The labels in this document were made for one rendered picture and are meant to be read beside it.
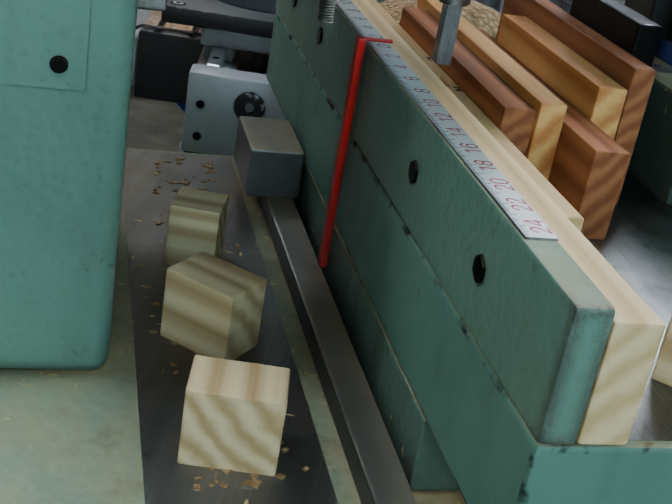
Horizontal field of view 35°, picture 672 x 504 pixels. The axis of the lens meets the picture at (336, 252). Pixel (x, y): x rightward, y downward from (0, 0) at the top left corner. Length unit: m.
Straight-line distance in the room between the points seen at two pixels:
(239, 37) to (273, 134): 0.49
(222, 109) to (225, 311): 0.62
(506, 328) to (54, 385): 0.24
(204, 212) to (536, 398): 0.32
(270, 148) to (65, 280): 0.25
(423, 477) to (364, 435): 0.03
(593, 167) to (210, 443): 0.23
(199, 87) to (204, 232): 0.51
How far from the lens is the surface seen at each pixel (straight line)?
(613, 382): 0.38
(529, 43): 0.68
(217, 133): 1.17
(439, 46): 0.63
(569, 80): 0.62
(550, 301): 0.37
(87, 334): 0.55
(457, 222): 0.46
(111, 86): 0.49
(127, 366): 0.57
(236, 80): 1.16
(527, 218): 0.41
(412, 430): 0.51
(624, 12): 0.65
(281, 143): 0.76
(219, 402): 0.49
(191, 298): 0.58
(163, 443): 0.52
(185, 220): 0.66
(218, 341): 0.57
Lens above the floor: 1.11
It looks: 25 degrees down
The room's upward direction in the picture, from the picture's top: 10 degrees clockwise
